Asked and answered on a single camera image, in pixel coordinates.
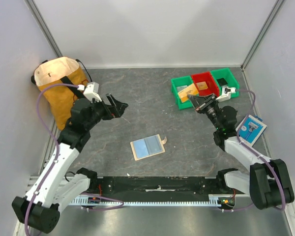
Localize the black card upper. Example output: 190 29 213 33
217 78 228 87

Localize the green plastic bin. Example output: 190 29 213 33
210 68 240 95
171 76 194 110

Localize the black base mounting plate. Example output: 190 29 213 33
87 177 234 201

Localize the aluminium frame profile rail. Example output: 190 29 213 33
24 176 295 236

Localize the slotted cable duct rail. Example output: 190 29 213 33
69 195 221 207

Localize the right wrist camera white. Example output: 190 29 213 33
216 86 236 102

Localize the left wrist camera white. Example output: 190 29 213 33
78 82 102 102

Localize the orange card in bin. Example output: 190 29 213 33
196 81 208 90

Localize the yellow paper tote bag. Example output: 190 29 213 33
32 57 92 130

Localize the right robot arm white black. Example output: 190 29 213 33
188 94 295 210

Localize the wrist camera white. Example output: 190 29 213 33
78 82 102 102
216 86 236 102

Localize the left green plastic bin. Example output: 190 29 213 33
171 76 194 110

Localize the red plastic bin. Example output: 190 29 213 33
191 71 220 96

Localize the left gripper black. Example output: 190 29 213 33
85 93 127 130

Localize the silver card in bin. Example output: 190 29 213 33
176 85 187 92

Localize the right green plastic bin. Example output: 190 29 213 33
210 68 240 95

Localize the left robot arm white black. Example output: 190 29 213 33
12 94 128 234

